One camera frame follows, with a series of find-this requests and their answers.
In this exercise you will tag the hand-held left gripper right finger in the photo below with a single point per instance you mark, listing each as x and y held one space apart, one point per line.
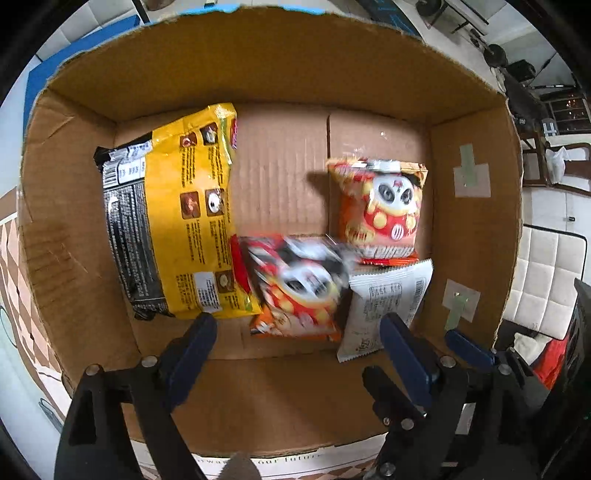
406 355

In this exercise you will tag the black padded stool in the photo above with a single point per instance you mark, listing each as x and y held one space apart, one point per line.
521 101

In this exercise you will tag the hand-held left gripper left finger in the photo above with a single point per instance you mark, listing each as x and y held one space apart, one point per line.
194 350

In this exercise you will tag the checkered printed tablecloth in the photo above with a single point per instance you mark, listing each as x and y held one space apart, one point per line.
27 286

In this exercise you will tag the yellow and black noodle pack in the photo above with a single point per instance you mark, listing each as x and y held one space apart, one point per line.
184 207

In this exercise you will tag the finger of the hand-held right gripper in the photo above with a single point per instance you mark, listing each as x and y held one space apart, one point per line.
581 304
468 346

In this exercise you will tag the plain red snack packet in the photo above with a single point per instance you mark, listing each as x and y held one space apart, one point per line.
551 362

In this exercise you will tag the cardboard box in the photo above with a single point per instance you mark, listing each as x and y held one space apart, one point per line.
286 152

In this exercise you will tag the short barbell with black plates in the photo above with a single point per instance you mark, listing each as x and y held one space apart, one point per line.
496 54

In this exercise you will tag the white printed snack packet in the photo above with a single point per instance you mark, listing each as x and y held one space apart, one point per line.
374 295

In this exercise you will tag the red panda print snack packet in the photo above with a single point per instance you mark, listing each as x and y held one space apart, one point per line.
378 217
295 286

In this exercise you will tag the black speaker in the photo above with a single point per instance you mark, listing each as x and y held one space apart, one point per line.
522 70

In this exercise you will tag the white plastic bag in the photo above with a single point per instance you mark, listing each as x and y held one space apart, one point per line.
556 161

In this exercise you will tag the blue seat cushion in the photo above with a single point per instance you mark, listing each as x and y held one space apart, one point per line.
44 74

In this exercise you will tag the white cushioned chair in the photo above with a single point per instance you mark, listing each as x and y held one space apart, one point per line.
540 267

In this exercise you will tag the brown wooden chair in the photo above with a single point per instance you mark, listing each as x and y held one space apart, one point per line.
577 180

